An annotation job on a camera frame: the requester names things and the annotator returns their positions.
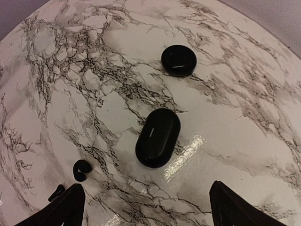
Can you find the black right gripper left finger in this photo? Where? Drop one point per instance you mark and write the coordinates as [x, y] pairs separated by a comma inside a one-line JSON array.
[[65, 210]]

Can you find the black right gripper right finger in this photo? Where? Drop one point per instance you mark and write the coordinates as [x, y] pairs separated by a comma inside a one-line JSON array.
[[229, 209]]

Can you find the black stem earbud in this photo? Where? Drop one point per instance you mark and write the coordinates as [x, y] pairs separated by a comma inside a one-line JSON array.
[[59, 190]]

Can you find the black round puck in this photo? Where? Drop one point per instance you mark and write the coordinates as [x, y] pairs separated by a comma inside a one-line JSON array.
[[178, 60]]

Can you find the black ear hook earbud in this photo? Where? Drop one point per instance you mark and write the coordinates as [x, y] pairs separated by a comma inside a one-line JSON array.
[[80, 170]]

